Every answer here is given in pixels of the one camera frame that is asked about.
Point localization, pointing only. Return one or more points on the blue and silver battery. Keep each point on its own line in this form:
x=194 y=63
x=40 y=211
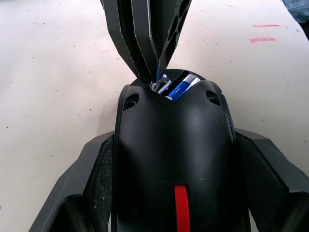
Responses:
x=183 y=85

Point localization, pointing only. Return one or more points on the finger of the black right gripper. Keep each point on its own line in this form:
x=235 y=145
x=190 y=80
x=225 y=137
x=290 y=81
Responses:
x=135 y=36
x=175 y=31

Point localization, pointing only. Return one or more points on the silver USB receiver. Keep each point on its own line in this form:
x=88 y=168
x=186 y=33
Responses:
x=161 y=84

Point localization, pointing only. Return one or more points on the black mouse base red wheel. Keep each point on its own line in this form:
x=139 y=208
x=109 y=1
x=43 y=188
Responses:
x=169 y=145

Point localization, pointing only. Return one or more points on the person in blue jeans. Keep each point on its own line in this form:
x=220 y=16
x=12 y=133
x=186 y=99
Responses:
x=298 y=9

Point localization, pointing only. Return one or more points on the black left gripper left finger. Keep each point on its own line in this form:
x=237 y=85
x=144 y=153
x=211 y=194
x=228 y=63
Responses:
x=72 y=198

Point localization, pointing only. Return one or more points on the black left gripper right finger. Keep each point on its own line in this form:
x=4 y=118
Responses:
x=272 y=188

